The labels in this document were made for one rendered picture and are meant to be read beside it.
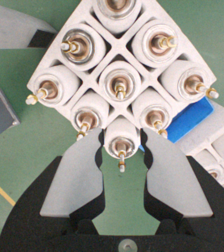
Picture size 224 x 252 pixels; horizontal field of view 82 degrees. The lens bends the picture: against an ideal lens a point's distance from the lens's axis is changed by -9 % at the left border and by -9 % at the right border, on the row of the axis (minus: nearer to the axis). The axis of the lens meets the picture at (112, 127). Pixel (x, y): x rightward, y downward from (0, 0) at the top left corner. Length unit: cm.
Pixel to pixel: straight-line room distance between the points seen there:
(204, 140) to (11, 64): 80
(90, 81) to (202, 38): 45
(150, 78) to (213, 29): 36
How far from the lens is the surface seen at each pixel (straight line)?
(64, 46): 24
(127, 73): 32
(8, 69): 73
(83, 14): 41
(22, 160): 95
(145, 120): 36
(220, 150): 57
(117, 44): 39
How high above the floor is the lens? 57
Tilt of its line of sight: 62 degrees down
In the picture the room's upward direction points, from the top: 176 degrees counter-clockwise
